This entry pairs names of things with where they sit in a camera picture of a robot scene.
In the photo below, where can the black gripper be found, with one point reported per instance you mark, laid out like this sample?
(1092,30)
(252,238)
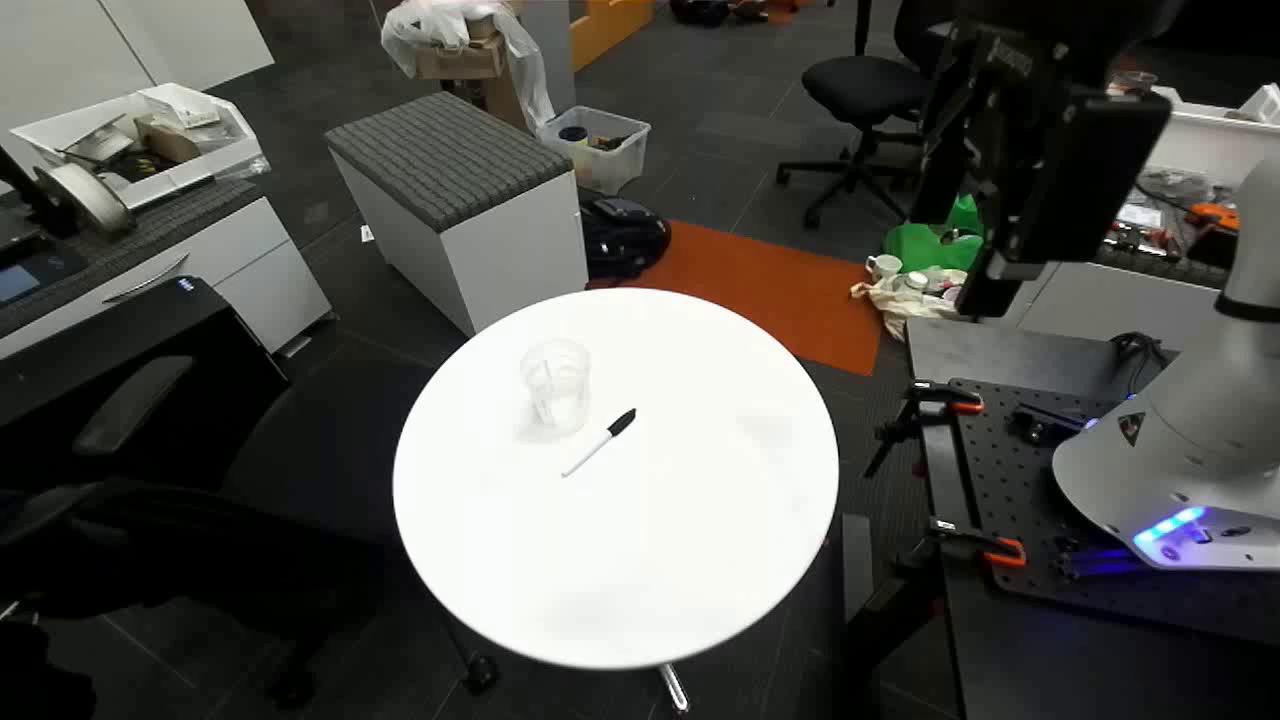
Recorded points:
(1037,140)

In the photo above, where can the clear plastic measuring cup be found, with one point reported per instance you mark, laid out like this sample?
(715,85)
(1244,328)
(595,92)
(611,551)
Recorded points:
(559,385)

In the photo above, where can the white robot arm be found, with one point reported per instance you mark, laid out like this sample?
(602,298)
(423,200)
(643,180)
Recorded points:
(1181,471)

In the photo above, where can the green bag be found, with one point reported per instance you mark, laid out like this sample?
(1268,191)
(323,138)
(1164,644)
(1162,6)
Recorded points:
(942,247)

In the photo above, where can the black office chair background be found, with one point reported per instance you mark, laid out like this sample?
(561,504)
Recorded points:
(878,99)

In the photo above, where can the orange black clamp far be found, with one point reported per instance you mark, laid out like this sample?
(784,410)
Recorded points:
(919,410)

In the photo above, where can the orange black clamp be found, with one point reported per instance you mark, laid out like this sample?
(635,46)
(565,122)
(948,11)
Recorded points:
(994,551)
(919,410)

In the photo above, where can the orange floor mat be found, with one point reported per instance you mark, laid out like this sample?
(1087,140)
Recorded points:
(802,298)

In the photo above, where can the orange black clamp near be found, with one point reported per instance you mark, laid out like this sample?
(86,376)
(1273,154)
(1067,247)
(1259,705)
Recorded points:
(994,551)

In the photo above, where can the black bag on floor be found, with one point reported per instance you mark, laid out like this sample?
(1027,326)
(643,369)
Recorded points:
(622,238)

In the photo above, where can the clear plastic storage bin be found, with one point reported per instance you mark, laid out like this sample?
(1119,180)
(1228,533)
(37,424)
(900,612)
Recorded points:
(607,150)

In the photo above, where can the black and white marker pen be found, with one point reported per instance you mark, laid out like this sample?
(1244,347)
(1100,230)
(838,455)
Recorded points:
(611,435)

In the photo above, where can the round white table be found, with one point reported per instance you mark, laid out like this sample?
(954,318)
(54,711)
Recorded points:
(668,542)

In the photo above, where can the white cabinet with grey cushion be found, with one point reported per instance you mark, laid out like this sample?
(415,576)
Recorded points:
(469,210)

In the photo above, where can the cardboard box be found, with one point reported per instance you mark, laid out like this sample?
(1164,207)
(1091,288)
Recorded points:
(477,71)

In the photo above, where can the white plastic bag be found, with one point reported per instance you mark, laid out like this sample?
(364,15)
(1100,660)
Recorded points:
(446,22)

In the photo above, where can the white desk with drawers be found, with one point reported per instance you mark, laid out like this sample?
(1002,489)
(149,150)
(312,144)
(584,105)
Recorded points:
(220,233)

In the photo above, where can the white tray with clutter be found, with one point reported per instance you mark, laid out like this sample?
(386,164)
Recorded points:
(147,144)

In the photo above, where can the black office chair left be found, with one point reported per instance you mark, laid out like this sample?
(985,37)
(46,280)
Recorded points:
(163,455)

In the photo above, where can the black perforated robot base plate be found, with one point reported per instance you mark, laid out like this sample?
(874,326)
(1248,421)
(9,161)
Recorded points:
(1067,559)

